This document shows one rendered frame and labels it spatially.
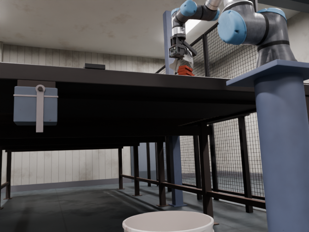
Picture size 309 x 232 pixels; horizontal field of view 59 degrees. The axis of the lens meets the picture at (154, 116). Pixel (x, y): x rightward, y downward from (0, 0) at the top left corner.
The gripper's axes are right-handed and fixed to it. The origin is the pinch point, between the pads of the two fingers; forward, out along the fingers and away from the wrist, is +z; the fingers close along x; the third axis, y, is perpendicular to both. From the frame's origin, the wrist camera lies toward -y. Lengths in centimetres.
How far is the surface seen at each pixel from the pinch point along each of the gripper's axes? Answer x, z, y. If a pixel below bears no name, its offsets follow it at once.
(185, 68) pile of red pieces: -56, -27, -53
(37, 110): 12, 27, 77
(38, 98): 12, 23, 77
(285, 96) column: 58, 25, 7
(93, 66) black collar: 15, 10, 58
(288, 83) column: 59, 21, 6
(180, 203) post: -145, 100, -113
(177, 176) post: -146, 68, -111
